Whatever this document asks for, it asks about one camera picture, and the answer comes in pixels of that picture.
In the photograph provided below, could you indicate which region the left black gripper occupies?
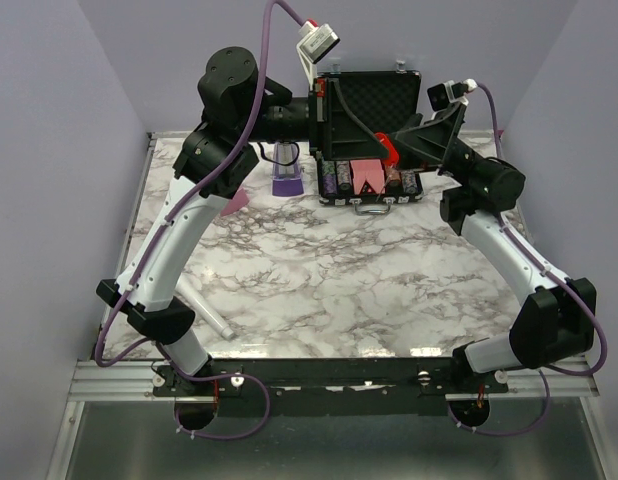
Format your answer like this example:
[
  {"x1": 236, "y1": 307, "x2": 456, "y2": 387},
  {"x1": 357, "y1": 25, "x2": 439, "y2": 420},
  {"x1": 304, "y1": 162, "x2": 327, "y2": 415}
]
[{"x1": 238, "y1": 75, "x2": 390, "y2": 159}]

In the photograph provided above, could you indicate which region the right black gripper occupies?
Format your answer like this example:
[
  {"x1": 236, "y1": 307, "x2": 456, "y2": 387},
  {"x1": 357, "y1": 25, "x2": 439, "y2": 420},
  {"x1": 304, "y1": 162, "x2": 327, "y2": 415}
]
[{"x1": 380, "y1": 101, "x2": 484, "y2": 188}]

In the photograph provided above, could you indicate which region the red key fob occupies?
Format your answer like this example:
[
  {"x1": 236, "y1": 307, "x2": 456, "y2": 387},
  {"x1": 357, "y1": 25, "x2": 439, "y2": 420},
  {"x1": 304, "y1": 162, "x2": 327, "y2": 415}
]
[{"x1": 375, "y1": 132, "x2": 400, "y2": 168}]

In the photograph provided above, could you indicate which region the silver key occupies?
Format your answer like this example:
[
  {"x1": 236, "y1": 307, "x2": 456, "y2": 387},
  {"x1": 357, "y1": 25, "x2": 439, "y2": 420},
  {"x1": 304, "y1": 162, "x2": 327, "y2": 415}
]
[{"x1": 376, "y1": 172, "x2": 400, "y2": 202}]

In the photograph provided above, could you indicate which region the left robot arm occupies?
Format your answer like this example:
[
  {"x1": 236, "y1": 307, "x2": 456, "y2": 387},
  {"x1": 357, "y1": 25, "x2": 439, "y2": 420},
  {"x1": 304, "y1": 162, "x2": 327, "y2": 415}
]
[{"x1": 96, "y1": 46, "x2": 320, "y2": 395}]

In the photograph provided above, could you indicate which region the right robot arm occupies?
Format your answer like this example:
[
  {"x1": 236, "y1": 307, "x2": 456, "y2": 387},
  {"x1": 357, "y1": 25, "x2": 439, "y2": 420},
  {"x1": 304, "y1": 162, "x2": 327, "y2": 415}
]
[{"x1": 388, "y1": 103, "x2": 597, "y2": 392}]

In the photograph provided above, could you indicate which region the black poker chip case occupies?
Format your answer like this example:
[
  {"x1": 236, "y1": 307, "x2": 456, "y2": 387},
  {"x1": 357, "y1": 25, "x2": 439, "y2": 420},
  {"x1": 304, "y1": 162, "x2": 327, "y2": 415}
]
[{"x1": 309, "y1": 70, "x2": 422, "y2": 215}]

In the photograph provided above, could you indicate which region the pink playing card deck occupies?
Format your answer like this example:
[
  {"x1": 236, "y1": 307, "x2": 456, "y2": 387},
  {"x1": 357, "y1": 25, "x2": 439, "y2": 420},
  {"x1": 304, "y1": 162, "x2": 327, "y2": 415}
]
[{"x1": 350, "y1": 159, "x2": 385, "y2": 195}]

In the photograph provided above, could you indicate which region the purple metronome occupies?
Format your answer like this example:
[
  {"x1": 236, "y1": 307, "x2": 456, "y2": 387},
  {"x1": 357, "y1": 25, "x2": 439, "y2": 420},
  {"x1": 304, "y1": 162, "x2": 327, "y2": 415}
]
[{"x1": 272, "y1": 143, "x2": 304, "y2": 198}]

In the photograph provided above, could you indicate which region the pink metronome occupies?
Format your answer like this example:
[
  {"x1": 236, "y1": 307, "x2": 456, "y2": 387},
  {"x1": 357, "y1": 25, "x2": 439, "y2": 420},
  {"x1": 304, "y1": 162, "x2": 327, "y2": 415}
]
[{"x1": 220, "y1": 188, "x2": 250, "y2": 217}]

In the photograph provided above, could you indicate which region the white microphone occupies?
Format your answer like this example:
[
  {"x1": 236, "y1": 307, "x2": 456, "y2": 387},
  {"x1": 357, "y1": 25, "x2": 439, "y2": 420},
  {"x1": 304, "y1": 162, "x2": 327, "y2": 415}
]
[{"x1": 176, "y1": 276, "x2": 235, "y2": 340}]

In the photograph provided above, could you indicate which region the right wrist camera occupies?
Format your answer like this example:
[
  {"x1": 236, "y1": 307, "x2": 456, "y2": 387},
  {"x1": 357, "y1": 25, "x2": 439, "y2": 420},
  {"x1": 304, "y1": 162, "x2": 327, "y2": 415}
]
[{"x1": 427, "y1": 79, "x2": 478, "y2": 112}]

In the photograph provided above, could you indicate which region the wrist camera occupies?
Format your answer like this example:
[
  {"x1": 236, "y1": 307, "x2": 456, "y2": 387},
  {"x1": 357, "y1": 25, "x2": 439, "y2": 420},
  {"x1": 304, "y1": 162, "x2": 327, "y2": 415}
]
[
  {"x1": 296, "y1": 19, "x2": 340, "y2": 82},
  {"x1": 427, "y1": 79, "x2": 478, "y2": 112}
]

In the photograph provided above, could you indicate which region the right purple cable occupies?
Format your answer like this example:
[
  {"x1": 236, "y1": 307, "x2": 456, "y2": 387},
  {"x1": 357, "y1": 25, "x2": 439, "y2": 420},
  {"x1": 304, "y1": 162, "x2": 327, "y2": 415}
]
[{"x1": 446, "y1": 82, "x2": 608, "y2": 436}]

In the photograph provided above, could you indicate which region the purple cable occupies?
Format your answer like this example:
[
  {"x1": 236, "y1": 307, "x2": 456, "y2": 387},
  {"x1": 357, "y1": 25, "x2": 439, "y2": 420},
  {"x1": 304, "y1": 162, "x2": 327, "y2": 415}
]
[
  {"x1": 446, "y1": 82, "x2": 608, "y2": 436},
  {"x1": 93, "y1": 0, "x2": 315, "y2": 441}
]

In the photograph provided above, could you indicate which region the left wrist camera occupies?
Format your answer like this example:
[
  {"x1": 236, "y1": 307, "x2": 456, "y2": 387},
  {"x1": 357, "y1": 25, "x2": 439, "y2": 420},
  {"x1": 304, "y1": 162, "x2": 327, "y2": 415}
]
[{"x1": 296, "y1": 19, "x2": 340, "y2": 82}]

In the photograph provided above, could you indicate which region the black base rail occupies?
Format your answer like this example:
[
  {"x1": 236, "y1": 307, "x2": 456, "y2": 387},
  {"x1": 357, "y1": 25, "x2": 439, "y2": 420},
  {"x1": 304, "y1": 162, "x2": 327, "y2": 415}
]
[{"x1": 153, "y1": 357, "x2": 508, "y2": 417}]

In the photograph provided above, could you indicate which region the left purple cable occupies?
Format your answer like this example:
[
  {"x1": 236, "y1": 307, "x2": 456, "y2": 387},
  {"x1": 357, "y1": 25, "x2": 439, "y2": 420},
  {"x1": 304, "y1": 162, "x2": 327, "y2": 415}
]
[{"x1": 93, "y1": 0, "x2": 315, "y2": 441}]

